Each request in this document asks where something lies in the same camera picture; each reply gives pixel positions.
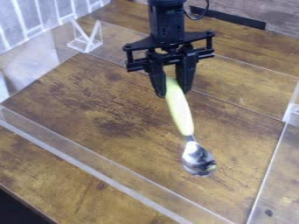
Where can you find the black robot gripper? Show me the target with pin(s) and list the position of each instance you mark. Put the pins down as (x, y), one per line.
(169, 45)

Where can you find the green handled metal spoon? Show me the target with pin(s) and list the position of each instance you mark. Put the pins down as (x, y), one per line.
(197, 160)

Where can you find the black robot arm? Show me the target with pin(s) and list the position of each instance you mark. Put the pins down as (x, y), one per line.
(167, 2)

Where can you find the black strip on table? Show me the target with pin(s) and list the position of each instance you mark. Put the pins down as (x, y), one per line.
(250, 22)

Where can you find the clear acrylic triangle bracket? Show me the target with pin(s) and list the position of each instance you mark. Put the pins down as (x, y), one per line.
(85, 43)

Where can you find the clear acrylic left wall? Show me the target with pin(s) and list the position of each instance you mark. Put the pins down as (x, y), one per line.
(32, 59)

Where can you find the clear acrylic wall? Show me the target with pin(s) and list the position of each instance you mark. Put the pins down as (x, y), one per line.
(276, 204)
(165, 201)
(32, 59)

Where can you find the clear acrylic front wall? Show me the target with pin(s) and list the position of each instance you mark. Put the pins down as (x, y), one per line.
(165, 201)

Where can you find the clear acrylic right wall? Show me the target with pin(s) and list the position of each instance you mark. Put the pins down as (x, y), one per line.
(276, 204)

